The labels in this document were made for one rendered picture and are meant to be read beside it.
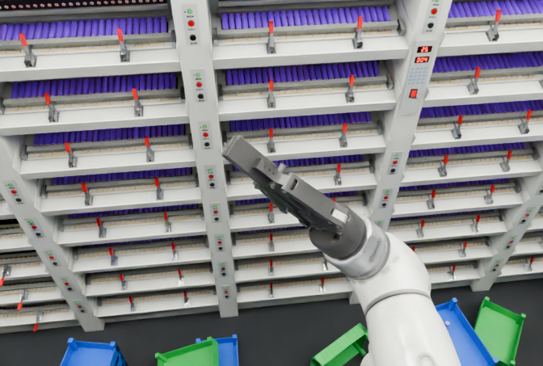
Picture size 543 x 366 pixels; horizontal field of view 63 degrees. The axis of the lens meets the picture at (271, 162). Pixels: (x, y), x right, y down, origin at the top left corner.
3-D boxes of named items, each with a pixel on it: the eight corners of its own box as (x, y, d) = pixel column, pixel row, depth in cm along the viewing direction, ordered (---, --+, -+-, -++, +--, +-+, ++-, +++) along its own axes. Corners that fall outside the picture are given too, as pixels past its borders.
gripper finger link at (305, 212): (315, 229, 62) (322, 231, 61) (263, 188, 55) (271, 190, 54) (327, 205, 63) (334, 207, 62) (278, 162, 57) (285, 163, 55)
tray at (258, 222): (368, 220, 195) (372, 212, 186) (229, 232, 190) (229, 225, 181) (359, 178, 204) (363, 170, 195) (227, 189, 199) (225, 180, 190)
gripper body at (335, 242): (334, 209, 70) (297, 178, 65) (376, 218, 63) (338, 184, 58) (313, 251, 68) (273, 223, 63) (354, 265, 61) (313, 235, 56)
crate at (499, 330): (508, 372, 214) (515, 364, 209) (466, 350, 222) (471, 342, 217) (519, 322, 233) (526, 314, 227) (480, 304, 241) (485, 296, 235)
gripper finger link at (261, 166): (277, 188, 57) (292, 191, 54) (250, 167, 54) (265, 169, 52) (283, 178, 57) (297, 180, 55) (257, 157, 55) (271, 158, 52)
